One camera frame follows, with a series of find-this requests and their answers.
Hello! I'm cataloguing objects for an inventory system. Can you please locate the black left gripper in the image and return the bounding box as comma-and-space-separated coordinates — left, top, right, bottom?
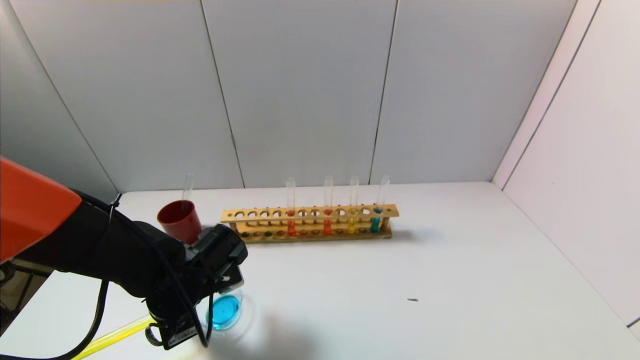
146, 298, 200, 351

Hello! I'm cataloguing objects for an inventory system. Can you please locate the yellow pigment test tube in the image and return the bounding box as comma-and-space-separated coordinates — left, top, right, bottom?
347, 175, 359, 235
71, 315, 157, 360

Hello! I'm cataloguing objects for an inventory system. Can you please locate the blue pigment test tube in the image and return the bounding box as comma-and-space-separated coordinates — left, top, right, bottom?
181, 173, 195, 211
370, 175, 390, 234

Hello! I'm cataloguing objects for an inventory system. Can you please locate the clear glass beaker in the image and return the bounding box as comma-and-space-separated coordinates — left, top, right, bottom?
202, 286, 255, 344

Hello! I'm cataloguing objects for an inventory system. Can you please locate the orange pigment test tube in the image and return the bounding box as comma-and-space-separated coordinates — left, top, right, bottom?
286, 177, 297, 237
323, 175, 334, 236

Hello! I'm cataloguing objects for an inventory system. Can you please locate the wooden test tube rack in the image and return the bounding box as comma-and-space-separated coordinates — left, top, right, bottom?
221, 204, 400, 245

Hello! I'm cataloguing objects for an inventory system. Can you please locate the red plastic cup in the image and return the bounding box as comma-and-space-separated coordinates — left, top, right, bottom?
157, 200, 203, 246

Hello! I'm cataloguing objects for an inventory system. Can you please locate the black tripod stand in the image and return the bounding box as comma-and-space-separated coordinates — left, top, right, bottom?
0, 260, 48, 331

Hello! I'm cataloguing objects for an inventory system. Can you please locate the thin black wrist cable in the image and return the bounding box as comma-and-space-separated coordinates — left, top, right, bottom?
75, 190, 215, 349

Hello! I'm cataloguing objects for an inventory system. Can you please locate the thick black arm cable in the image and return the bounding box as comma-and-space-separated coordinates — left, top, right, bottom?
0, 279, 111, 360

